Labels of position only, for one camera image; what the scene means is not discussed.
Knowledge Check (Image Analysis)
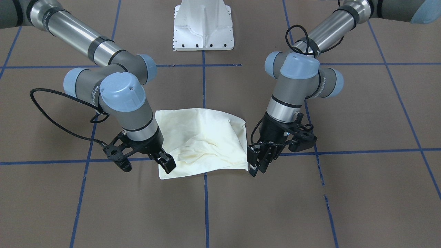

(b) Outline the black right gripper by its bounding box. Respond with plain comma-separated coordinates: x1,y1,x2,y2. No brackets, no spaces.
103,129,176,174

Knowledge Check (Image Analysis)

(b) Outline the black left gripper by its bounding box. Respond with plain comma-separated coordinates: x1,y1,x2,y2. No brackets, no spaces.
247,112,318,176

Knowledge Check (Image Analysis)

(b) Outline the white long-sleeve cat shirt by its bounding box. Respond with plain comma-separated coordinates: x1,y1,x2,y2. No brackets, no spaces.
155,108,248,179

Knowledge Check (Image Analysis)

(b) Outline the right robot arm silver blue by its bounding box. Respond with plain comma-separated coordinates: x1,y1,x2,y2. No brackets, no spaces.
1,0,176,174

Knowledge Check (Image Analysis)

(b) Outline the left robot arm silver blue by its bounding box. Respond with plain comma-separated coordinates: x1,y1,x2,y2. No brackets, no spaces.
247,0,440,176

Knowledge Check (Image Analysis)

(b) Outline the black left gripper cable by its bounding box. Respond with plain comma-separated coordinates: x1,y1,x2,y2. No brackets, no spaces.
250,24,345,145

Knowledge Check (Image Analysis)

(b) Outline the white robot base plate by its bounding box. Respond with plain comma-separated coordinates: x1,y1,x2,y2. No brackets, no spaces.
172,0,235,51

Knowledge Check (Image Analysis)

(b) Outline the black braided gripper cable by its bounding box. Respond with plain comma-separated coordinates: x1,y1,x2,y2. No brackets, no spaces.
30,88,111,147

